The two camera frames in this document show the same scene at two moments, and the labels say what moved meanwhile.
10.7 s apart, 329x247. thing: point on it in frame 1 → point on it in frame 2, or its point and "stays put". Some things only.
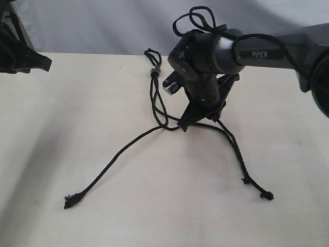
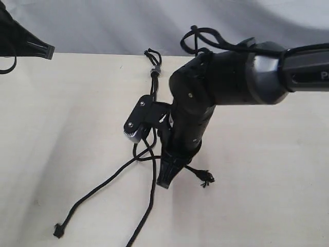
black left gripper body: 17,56 → 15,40
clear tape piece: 155,70 stays put
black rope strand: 168,126 → 154,61
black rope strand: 267,193 → 154,61
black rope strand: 71,200 → 154,63
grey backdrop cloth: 116,27 stays put
